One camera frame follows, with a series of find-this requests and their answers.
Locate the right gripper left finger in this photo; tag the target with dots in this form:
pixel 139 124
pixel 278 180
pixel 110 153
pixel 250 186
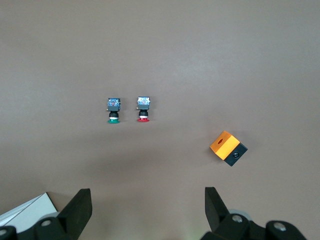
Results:
pixel 73 215

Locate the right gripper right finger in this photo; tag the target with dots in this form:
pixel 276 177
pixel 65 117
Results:
pixel 218 215

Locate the white drawer cabinet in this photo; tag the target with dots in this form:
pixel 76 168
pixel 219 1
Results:
pixel 25 212

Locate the orange black button box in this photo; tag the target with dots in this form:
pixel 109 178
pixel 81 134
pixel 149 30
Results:
pixel 223 145

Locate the green push button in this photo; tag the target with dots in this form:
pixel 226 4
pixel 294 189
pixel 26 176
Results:
pixel 113 105

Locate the red push button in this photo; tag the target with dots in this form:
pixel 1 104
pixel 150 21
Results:
pixel 143 103

